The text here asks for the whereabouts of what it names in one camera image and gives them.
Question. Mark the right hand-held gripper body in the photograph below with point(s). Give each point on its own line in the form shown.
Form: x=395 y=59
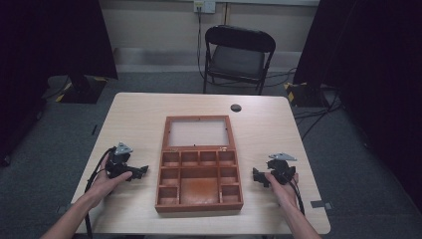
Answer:
x=281 y=169

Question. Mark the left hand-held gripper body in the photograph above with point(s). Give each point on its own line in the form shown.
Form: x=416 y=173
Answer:
x=116 y=163

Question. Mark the wooden compartment box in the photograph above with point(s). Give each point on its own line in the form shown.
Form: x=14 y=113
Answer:
x=199 y=186

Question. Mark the person's right hand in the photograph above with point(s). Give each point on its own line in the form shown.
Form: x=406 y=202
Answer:
x=284 y=192

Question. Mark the person's left hand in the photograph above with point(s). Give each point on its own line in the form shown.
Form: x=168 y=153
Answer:
x=103 y=186

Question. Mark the small black floor strip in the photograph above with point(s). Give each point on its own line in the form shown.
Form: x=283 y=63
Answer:
x=94 y=129

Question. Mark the grey tape strip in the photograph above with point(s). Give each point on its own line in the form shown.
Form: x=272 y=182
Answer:
x=320 y=204

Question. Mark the black stand base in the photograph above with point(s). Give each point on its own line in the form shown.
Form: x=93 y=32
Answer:
x=83 y=89
x=305 y=94

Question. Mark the black folding chair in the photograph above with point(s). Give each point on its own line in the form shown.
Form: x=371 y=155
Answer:
x=237 y=58

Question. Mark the black curtain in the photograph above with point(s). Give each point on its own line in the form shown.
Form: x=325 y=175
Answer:
x=49 y=43
x=371 y=66

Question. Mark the white wall outlet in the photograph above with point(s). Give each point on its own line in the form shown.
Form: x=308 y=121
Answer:
x=204 y=6

